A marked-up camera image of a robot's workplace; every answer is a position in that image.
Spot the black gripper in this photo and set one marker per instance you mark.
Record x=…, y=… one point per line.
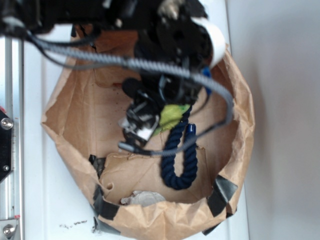
x=142, y=116

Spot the crumpled white paper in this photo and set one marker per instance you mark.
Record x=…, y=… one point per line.
x=143, y=198

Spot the green plush toy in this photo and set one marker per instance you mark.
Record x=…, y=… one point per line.
x=170, y=116

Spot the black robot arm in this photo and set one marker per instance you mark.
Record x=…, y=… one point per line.
x=176, y=46

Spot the aluminium frame rail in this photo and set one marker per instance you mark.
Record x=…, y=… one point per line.
x=11, y=102

